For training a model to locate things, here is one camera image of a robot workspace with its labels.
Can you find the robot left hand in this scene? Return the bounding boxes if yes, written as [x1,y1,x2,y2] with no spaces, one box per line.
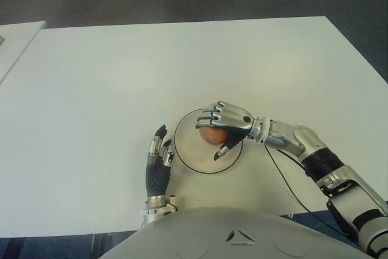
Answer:
[145,124,175,197]

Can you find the grey robot torso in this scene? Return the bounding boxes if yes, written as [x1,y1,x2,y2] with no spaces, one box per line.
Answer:
[102,206,376,259]

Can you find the red yellow apple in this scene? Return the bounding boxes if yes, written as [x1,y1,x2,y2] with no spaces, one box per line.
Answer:
[199,126,228,146]

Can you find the white plate with black rim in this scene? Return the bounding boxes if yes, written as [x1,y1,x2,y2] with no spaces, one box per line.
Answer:
[174,109,244,175]

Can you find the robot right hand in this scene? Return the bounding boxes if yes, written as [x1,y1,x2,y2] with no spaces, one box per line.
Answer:
[195,100,258,161]

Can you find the thin black cable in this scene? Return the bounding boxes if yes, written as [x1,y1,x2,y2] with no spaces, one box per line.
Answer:
[264,146,349,234]

